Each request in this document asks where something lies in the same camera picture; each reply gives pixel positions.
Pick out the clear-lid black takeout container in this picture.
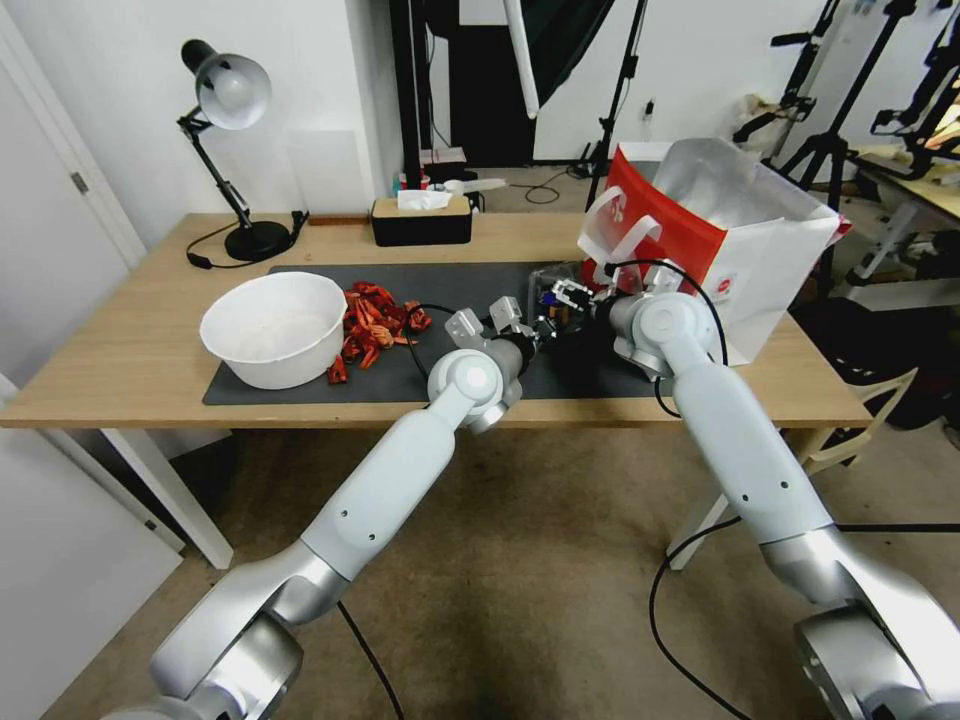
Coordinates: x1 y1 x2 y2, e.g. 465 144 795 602
527 262 665 399

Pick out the red and white takeout bag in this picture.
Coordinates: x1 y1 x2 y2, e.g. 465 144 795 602
575 137 853 369

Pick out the black tissue box wooden lid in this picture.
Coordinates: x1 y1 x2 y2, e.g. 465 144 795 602
370 196 475 249

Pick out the dark grey desk mat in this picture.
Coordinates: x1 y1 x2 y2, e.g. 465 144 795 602
202 263 676 408

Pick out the pile of red crayfish shells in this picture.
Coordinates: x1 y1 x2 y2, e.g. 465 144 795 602
325 280 435 387

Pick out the white tissue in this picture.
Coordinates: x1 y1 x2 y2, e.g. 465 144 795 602
395 188 454 214

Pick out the black tripod stand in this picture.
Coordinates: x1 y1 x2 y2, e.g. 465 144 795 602
577 0 654 198
764 0 920 219

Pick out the white padded tube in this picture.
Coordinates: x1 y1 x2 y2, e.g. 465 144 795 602
500 0 543 121

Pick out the black softbox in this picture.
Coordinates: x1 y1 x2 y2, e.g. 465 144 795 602
517 0 618 106

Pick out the large white plastic bowl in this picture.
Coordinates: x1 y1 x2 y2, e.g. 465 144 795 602
199 271 349 391

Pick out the black light stand pole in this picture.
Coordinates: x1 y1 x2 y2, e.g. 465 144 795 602
392 0 430 189

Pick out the beige plastic chair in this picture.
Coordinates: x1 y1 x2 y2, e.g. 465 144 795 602
794 365 921 478

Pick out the pale side table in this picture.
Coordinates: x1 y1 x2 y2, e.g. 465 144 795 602
839 146 960 301

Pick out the black desk lamp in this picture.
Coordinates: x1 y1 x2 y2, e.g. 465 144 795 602
176 38 294 264

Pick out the wooden table with white legs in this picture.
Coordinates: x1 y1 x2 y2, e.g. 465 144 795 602
0 211 875 571

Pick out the white door with hinge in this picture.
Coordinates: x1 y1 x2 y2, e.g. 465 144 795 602
0 0 151 361

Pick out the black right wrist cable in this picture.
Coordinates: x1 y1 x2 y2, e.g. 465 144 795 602
599 257 733 418

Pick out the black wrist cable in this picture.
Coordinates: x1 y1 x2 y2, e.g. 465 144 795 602
403 302 460 381
599 257 733 418

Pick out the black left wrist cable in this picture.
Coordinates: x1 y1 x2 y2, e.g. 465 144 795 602
403 302 460 381

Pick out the black floor cable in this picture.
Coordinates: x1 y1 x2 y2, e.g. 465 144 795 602
647 521 960 720
334 599 408 720

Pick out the black lamp power cord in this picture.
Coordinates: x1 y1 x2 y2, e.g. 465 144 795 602
185 211 310 271

